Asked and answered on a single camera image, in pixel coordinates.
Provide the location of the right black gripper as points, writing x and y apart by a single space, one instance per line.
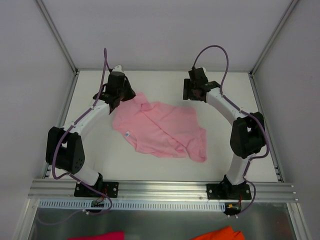
189 89

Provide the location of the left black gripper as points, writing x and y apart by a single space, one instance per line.
115 99

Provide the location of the pink t shirt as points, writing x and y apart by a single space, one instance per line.
160 129

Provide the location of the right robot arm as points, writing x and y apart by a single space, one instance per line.
247 133

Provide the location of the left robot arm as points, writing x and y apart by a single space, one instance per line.
65 150

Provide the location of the red t shirt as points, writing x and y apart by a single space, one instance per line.
116 235

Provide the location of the orange t shirt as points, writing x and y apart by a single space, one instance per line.
226 233

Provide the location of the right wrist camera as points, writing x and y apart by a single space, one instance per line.
199 69

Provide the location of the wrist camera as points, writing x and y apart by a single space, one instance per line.
117 68
199 69

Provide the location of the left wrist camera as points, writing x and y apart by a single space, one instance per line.
117 68

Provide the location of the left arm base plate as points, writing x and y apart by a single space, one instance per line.
109 188

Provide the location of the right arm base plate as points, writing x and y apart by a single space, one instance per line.
225 190

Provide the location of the left aluminium frame post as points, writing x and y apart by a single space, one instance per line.
56 35

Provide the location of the aluminium frame post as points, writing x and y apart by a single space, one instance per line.
56 35
273 37

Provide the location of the slotted cable duct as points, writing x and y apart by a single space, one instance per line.
130 205

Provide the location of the aluminium mounting rail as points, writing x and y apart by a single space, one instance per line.
173 191

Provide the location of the right aluminium frame post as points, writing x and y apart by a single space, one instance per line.
273 37

